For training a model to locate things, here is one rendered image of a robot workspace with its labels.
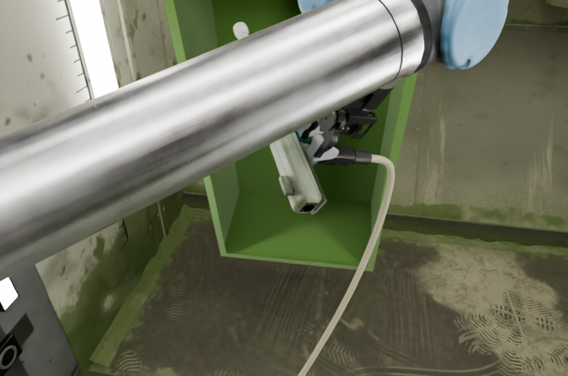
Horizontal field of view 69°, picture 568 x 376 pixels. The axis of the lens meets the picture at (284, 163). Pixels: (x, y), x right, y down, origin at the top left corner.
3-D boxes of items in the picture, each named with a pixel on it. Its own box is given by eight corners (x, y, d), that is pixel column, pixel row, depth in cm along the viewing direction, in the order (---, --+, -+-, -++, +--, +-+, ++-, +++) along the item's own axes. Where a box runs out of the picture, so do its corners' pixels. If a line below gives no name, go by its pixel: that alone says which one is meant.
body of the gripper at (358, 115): (359, 144, 72) (401, 93, 64) (319, 140, 68) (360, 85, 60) (343, 112, 76) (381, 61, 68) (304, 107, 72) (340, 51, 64)
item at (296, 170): (401, 200, 75) (297, 198, 63) (385, 215, 78) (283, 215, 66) (314, 37, 102) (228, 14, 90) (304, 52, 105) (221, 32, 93)
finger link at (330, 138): (324, 163, 70) (348, 123, 65) (317, 163, 70) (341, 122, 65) (313, 145, 73) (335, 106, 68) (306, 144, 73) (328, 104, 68)
